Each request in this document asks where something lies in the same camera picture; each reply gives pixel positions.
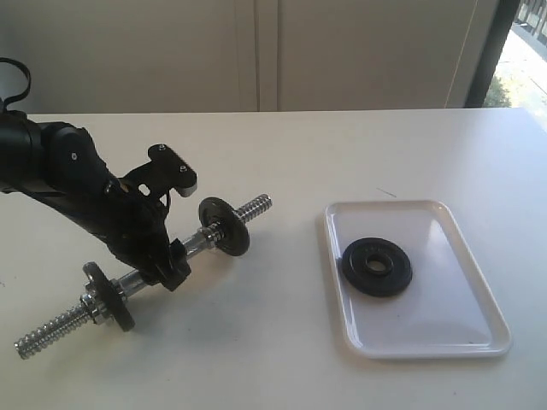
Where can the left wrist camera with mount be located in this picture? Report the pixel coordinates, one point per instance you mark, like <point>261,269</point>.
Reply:
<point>165,171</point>

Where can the chrome spinlock collar nut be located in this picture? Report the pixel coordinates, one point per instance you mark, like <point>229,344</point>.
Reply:
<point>94,307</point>

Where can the black weight plate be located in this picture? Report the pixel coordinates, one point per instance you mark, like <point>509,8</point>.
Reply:
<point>376,267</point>
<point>109,296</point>

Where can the white plastic tray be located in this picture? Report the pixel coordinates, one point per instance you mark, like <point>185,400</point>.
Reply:
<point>446,311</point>

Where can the chrome threaded dumbbell bar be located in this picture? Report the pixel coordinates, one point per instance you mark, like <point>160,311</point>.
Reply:
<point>128,285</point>

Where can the dark window frame post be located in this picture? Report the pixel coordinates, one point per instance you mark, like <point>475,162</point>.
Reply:
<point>498,31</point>

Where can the black weight plate far end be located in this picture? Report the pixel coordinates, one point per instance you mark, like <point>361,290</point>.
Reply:
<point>229,232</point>

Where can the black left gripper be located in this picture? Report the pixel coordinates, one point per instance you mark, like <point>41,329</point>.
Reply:
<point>132,226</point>

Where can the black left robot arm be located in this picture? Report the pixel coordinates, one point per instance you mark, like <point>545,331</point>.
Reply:
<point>57,164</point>

